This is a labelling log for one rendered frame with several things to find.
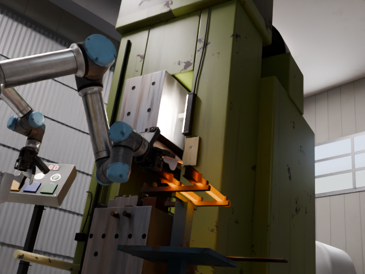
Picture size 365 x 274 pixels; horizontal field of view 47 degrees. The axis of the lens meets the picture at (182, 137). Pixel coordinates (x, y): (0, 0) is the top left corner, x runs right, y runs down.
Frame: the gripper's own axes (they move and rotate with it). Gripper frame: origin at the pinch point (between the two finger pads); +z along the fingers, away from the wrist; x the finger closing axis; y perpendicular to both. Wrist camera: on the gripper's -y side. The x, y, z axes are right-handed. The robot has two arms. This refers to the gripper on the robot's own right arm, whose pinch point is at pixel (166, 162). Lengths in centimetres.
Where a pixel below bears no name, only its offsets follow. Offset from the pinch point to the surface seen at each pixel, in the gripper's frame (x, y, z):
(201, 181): 14.5, 7.4, 3.5
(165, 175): 0.7, 5.9, -0.6
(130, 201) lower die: -45, 2, 45
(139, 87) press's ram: -53, -70, 45
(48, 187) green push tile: -94, -3, 33
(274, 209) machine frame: 16, -10, 103
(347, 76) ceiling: 34, -277, 390
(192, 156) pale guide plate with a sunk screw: -17, -25, 54
